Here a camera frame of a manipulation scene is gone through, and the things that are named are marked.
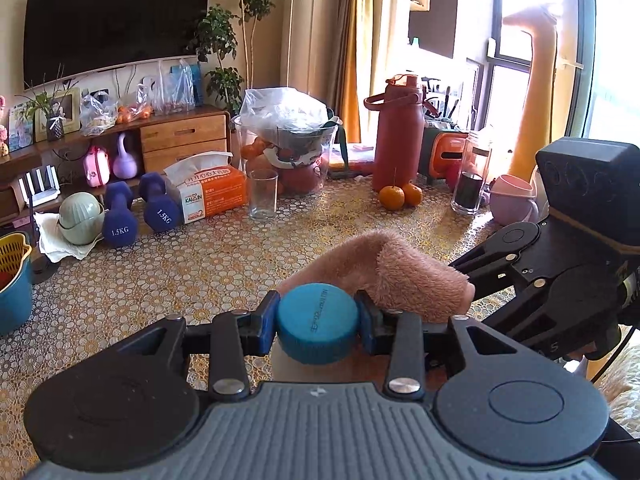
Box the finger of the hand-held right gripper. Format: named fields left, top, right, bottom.
left=481, top=269, right=608, bottom=357
left=447, top=222, right=544, bottom=287

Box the blue box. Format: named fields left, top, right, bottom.
left=170, top=65, right=203, bottom=106

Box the pale green lidded bowl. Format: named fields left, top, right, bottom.
left=57, top=192, right=106, bottom=246

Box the yellow colander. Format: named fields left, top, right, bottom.
left=0, top=232, right=32, bottom=293

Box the wooden television cabinet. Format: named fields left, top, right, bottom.
left=0, top=105, right=232, bottom=226

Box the white standing air conditioner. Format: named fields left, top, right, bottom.
left=280, top=0, right=351, bottom=143

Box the glass jar with dark contents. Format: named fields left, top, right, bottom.
left=451, top=130, right=493, bottom=216

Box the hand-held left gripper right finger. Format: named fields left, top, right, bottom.
left=354, top=292, right=521, bottom=401

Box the orange tissue box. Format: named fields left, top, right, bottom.
left=164, top=151, right=249, bottom=224

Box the white cloth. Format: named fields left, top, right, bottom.
left=34, top=212, right=103, bottom=263

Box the blue basin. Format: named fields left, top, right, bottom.
left=0, top=260, right=35, bottom=336

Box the yellow curtain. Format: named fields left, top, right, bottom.
left=340, top=0, right=396, bottom=143

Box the beige textured cloth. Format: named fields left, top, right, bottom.
left=597, top=340, right=640, bottom=441

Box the small photo print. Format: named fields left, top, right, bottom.
left=7, top=102, right=36, bottom=153

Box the dark vase with plant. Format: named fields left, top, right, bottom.
left=46, top=112, right=67, bottom=142

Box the red water bottle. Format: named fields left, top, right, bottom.
left=363, top=74, right=436, bottom=192

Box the black television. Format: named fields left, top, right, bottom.
left=22, top=0, right=213, bottom=92

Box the clear container with fruit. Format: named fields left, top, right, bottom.
left=232, top=115, right=338, bottom=196

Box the tall clear plastic bag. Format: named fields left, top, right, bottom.
left=150, top=58, right=196, bottom=113

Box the pink bear figure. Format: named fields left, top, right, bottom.
left=0, top=96, right=10, bottom=158

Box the plastic bag with snacks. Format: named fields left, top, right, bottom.
left=80, top=90, right=119, bottom=137

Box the pink toy case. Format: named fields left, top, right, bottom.
left=83, top=146, right=111, bottom=188

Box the blue dumbbell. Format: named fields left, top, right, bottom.
left=139, top=172, right=183, bottom=233
left=102, top=181, right=135, bottom=247

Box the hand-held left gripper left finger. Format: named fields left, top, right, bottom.
left=135, top=290, right=282, bottom=402

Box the bag of tangerines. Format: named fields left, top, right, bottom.
left=116, top=104, right=152, bottom=125

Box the white bottle with blue cap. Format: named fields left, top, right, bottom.
left=270, top=283, right=362, bottom=385

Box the purple kettlebell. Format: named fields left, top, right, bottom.
left=112, top=132, right=141, bottom=180

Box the potted green tree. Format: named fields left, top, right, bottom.
left=192, top=0, right=281, bottom=116

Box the white router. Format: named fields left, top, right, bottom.
left=11, top=165, right=62, bottom=206

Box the pink towel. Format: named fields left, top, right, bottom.
left=277, top=229, right=475, bottom=323

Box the clear drinking glass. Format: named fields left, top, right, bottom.
left=248, top=169, right=279, bottom=220

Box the pale picture frame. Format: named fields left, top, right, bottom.
left=34, top=87, right=82, bottom=142

